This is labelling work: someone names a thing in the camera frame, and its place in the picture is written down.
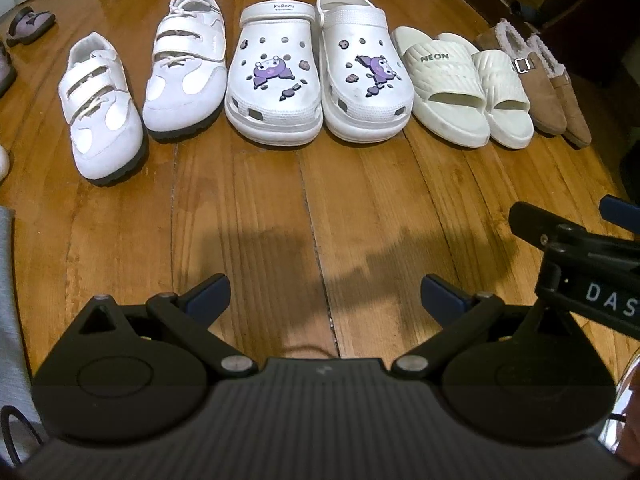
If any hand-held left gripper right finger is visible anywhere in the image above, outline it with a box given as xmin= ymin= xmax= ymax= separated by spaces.
xmin=391 ymin=274 xmax=583 ymax=378

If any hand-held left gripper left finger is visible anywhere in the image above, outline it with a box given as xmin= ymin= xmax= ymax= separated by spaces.
xmin=70 ymin=274 xmax=260 ymax=377

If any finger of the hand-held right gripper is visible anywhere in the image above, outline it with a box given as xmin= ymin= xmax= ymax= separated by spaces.
xmin=508 ymin=201 xmax=577 ymax=250
xmin=598 ymin=194 xmax=640 ymax=235

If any brown fur-lined slipper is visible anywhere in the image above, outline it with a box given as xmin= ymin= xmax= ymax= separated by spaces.
xmin=474 ymin=19 xmax=569 ymax=139
xmin=522 ymin=34 xmax=593 ymax=150

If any cream slide sandal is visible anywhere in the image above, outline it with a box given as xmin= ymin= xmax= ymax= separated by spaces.
xmin=390 ymin=25 xmax=492 ymax=149
xmin=437 ymin=31 xmax=536 ymax=151

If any white clog with purple charm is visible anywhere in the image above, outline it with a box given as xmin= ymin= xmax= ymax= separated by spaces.
xmin=224 ymin=1 xmax=324 ymax=147
xmin=315 ymin=0 xmax=414 ymax=143

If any person's grey trouser leg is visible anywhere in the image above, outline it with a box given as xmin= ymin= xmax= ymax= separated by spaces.
xmin=0 ymin=206 xmax=43 ymax=443

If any dark wooden shelf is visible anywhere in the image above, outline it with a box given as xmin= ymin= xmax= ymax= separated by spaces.
xmin=454 ymin=0 xmax=640 ymax=88

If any purple sandal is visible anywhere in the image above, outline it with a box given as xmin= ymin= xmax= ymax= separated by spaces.
xmin=5 ymin=6 xmax=57 ymax=47
xmin=0 ymin=41 xmax=19 ymax=99

